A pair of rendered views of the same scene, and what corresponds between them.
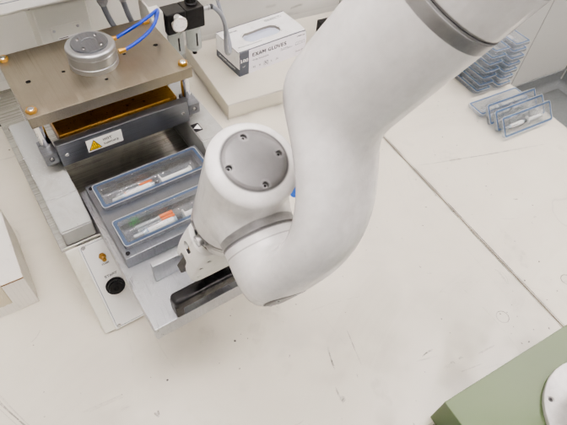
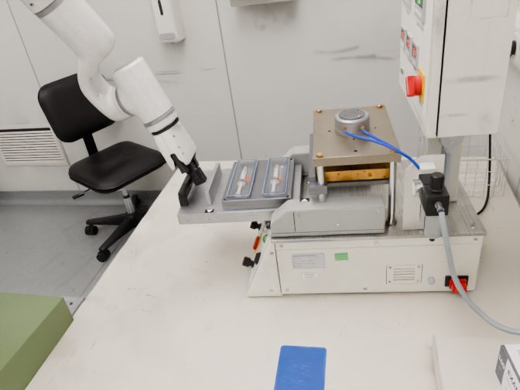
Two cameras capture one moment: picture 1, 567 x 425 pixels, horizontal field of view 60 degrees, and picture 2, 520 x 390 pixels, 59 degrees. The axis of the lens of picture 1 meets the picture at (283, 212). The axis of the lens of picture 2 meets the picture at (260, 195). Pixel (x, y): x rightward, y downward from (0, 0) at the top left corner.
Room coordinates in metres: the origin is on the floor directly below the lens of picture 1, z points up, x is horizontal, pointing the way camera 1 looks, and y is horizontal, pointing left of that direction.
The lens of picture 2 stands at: (1.26, -0.47, 1.55)
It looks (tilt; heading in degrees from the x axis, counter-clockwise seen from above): 31 degrees down; 139
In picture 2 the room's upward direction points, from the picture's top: 8 degrees counter-clockwise
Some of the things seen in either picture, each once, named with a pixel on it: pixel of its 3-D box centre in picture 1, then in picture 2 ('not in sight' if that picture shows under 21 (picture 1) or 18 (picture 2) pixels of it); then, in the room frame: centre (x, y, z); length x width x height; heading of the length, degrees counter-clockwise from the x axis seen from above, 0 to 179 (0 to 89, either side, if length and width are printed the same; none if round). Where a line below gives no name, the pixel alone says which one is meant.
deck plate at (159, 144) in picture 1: (110, 132); (367, 196); (0.71, 0.36, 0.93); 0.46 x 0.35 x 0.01; 39
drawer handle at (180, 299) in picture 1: (220, 281); (189, 183); (0.36, 0.08, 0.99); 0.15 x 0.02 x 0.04; 129
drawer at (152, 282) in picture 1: (178, 224); (242, 187); (0.47, 0.17, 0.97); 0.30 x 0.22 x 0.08; 39
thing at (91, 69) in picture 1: (102, 62); (367, 141); (0.72, 0.34, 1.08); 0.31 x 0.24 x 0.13; 129
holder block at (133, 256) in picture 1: (164, 201); (260, 182); (0.51, 0.20, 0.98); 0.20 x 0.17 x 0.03; 129
